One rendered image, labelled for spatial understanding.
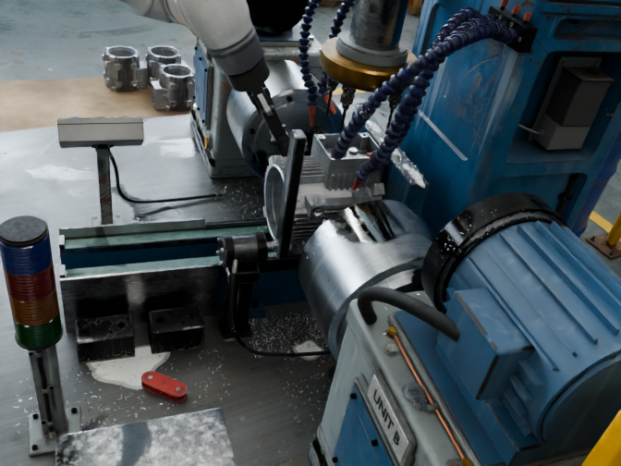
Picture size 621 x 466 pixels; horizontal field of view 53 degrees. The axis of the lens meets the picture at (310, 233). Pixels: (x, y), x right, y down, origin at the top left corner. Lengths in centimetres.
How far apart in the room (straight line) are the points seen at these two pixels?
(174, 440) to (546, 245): 59
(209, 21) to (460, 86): 49
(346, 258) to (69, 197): 87
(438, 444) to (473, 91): 70
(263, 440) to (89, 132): 71
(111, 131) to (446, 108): 69
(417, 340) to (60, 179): 115
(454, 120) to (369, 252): 42
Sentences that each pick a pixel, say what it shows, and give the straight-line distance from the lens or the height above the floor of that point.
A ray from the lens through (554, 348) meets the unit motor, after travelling 64.
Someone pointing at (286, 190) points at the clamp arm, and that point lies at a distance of 107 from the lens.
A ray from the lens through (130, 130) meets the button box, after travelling 138.
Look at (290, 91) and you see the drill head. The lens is 139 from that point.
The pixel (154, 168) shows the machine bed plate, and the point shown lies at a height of 80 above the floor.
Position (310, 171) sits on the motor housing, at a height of 110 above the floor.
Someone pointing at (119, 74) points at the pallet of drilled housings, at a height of 25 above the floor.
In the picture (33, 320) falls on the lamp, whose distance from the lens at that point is 92.
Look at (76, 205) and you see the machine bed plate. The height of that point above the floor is 80.
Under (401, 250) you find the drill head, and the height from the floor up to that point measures 116.
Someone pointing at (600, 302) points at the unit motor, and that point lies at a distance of 66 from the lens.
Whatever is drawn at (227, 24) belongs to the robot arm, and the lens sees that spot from 108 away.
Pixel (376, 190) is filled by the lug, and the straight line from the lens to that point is 124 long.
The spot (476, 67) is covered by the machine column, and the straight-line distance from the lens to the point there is 122.
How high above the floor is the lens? 172
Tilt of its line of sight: 36 degrees down
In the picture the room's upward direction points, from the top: 10 degrees clockwise
